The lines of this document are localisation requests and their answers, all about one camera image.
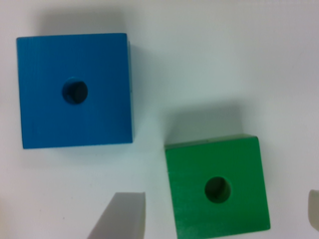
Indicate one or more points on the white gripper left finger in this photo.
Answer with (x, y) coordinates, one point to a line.
(124, 218)

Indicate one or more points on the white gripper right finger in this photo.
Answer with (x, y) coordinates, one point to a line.
(313, 208)

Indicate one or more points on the green wooden block with hole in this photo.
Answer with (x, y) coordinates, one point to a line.
(217, 187)

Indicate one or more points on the blue wooden block with hole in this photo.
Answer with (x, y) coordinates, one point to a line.
(75, 90)

